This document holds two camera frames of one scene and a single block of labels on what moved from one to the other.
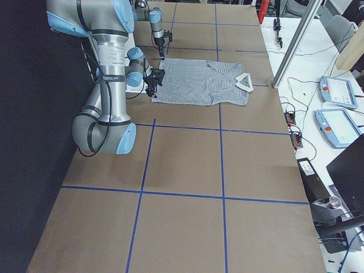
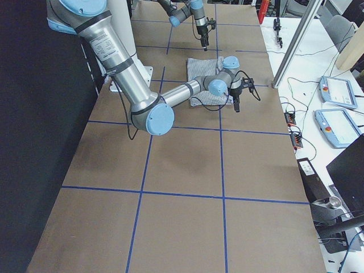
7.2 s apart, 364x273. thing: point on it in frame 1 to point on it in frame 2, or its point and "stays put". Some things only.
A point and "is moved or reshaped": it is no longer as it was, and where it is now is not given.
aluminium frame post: (306, 21) stays put
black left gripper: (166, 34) to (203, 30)
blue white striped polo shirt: (203, 82) is moved or reshaped
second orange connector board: (290, 118) stays put
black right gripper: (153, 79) to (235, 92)
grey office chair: (339, 29) stays put
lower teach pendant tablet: (338, 126) stays put
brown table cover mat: (206, 189) stays put
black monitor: (347, 172) stays put
